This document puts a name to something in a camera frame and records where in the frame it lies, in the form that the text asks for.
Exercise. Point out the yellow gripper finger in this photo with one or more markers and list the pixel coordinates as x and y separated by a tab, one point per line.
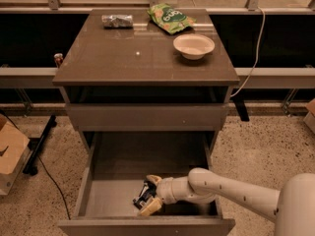
150	206
154	179

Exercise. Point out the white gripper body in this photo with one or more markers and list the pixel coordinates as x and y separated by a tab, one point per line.
164	190

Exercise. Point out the blue rxbar wrapper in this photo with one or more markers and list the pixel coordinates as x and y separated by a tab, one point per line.
145	195

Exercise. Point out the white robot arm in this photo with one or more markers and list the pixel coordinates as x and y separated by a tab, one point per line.
292	208

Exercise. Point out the open middle drawer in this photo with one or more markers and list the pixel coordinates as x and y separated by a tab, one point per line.
115	174

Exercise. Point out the grey drawer cabinet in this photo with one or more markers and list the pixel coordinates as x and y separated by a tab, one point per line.
141	66

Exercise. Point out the closed top drawer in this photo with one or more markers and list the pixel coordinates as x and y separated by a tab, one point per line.
147	117

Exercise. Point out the black stand leg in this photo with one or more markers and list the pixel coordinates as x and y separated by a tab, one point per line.
36	145

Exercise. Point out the white paper bowl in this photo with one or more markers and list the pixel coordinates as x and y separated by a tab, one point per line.
193	46

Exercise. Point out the cardboard box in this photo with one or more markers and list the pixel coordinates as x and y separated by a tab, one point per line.
13	153

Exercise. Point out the small red can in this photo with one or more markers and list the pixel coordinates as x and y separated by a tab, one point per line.
58	59

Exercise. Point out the green snack bag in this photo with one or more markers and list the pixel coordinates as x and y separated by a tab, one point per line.
170	19

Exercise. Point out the box at right edge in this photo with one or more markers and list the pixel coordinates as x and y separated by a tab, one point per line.
309	119

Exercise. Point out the silver foil snack packet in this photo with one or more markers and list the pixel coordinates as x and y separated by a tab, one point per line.
117	21

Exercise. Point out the black post behind cabinet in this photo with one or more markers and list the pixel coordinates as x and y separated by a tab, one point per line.
241	109

